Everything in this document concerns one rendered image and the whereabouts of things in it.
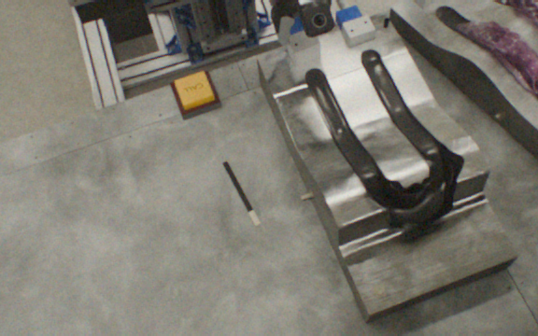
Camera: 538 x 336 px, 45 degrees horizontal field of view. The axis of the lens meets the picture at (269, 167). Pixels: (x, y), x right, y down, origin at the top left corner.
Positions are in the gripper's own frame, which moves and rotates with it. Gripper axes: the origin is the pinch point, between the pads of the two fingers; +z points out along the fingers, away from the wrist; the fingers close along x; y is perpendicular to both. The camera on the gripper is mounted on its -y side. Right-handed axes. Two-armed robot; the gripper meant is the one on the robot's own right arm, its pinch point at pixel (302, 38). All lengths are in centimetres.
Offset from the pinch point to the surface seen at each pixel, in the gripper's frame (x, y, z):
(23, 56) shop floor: 69, 97, 94
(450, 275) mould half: -6.4, -46.7, 7.3
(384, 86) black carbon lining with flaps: -11.1, -11.8, 5.3
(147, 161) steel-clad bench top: 33.5, -5.6, 13.5
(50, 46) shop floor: 59, 98, 93
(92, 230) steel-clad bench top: 46, -15, 14
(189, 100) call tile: 22.2, 1.8, 9.7
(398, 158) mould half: -5.7, -27.6, 0.7
